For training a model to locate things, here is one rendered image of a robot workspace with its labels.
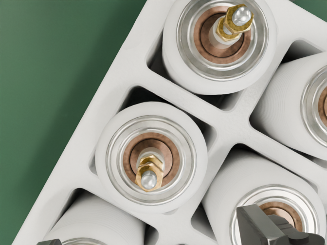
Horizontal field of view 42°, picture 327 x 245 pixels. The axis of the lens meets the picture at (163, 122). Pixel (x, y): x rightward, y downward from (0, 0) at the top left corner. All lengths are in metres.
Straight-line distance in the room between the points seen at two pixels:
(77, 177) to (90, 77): 0.21
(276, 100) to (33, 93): 0.35
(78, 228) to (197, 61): 0.17
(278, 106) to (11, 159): 0.39
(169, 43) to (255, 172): 0.13
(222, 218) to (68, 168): 0.16
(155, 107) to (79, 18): 0.30
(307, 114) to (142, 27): 0.18
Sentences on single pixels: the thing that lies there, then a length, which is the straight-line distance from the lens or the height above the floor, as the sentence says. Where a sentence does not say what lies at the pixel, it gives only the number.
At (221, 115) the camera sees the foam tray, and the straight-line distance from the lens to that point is 0.43.
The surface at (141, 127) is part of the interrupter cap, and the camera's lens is 0.35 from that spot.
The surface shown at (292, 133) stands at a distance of 0.38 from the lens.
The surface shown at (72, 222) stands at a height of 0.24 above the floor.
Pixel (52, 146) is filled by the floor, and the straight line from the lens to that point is 0.63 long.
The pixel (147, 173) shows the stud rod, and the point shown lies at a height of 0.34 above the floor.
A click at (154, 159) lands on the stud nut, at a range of 0.32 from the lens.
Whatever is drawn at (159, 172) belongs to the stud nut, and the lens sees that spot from 0.28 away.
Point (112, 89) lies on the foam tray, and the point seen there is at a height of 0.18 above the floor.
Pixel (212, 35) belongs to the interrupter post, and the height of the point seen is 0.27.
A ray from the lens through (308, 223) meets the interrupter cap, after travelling 0.39.
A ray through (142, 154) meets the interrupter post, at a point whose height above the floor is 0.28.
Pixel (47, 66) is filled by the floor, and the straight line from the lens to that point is 0.62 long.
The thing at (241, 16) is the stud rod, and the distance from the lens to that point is 0.27.
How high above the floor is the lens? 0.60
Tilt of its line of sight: 87 degrees down
